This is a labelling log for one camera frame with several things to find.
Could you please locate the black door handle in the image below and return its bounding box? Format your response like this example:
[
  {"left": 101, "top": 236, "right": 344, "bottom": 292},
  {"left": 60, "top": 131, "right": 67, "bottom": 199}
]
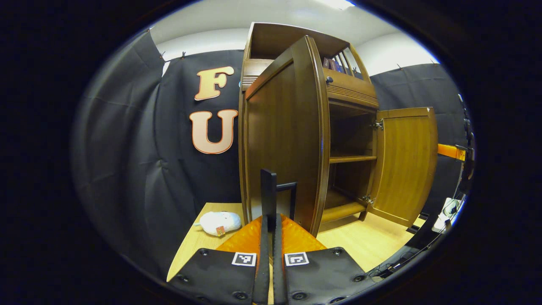
[{"left": 260, "top": 169, "right": 298, "bottom": 231}]

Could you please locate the large ceiling light panel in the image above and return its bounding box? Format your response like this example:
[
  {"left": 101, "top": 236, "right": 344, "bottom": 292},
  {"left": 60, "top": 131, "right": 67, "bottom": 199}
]
[{"left": 315, "top": 0, "right": 356, "bottom": 11}]

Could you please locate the black cable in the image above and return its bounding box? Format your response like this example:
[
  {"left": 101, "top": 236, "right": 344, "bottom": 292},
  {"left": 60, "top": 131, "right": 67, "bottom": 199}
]
[{"left": 368, "top": 250, "right": 424, "bottom": 278}]

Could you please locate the wooden double-door shoe cabinet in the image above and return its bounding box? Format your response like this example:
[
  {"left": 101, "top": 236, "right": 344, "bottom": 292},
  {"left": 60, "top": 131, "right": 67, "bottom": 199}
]
[{"left": 238, "top": 22, "right": 380, "bottom": 225}]

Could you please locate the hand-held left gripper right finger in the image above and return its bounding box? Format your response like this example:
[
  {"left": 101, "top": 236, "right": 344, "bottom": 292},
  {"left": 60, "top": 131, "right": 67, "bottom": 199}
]
[{"left": 273, "top": 214, "right": 377, "bottom": 305}]

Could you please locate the white device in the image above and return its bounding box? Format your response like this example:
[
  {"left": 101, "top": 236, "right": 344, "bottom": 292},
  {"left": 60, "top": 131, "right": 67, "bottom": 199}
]
[{"left": 432, "top": 197, "right": 463, "bottom": 233}]

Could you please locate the wooden cabinet drawer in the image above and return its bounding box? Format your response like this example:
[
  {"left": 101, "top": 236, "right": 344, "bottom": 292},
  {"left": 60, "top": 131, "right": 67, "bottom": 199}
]
[{"left": 241, "top": 58, "right": 379, "bottom": 110}]

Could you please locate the white plush toy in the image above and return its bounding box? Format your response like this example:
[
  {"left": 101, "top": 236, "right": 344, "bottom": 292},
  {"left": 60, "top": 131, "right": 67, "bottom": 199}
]
[{"left": 196, "top": 211, "right": 242, "bottom": 237}]

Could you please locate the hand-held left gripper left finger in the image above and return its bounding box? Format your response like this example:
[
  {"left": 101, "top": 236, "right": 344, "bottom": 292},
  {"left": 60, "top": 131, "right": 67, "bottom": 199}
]
[{"left": 167, "top": 214, "right": 272, "bottom": 305}]

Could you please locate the wooden shoe cabinet door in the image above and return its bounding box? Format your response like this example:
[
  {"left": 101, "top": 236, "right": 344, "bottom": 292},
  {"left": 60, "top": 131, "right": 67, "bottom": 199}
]
[
  {"left": 366, "top": 107, "right": 439, "bottom": 228},
  {"left": 239, "top": 35, "right": 331, "bottom": 238}
]

